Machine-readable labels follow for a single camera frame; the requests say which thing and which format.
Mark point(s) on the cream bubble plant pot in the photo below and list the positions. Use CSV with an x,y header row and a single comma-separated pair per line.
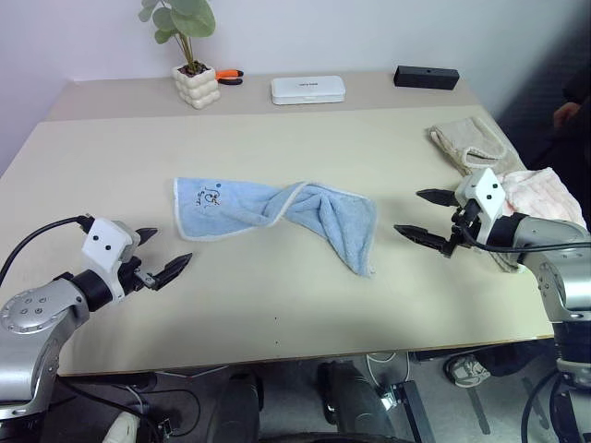
x,y
196,87

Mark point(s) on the dark rounded shape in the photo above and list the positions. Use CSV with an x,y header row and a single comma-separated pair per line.
x,y
237,406
355,401

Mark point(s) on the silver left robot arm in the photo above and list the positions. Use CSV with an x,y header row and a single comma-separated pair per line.
x,y
32,314

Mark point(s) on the pink towel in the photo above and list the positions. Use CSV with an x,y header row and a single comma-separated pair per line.
x,y
540,194

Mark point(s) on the black table leg frame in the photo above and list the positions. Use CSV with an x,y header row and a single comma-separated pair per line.
x,y
415,410

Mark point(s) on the light blue embroidered towel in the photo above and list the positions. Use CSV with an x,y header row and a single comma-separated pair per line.
x,y
240,207

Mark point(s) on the green leafy plant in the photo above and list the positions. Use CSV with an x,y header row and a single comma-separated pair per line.
x,y
184,20

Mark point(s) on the person in dark clothes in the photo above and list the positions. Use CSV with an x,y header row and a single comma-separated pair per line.
x,y
577,55

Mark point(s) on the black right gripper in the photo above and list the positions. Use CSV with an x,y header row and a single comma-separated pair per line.
x,y
464,223

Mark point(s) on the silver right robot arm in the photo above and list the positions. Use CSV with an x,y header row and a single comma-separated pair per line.
x,y
561,258

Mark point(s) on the white rounded object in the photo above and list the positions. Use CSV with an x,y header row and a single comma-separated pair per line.
x,y
122,427

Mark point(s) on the bystander bare hand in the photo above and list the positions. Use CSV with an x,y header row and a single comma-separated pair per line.
x,y
567,116

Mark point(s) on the grey white sneaker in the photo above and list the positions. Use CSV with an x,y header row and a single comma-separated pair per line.
x,y
466,370

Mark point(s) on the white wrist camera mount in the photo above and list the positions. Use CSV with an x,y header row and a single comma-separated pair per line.
x,y
107,240
487,194

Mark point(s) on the black rectangular box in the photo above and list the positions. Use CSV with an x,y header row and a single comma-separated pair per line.
x,y
425,77

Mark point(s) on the beige towel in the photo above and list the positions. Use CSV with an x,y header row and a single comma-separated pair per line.
x,y
466,136

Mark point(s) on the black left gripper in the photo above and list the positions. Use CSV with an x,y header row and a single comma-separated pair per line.
x,y
134,274

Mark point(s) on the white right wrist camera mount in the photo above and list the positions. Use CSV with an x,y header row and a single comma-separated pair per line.
x,y
487,194

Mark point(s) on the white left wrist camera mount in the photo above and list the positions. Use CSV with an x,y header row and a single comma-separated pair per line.
x,y
107,240

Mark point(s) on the white flat rectangular case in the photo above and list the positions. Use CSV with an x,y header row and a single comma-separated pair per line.
x,y
308,90

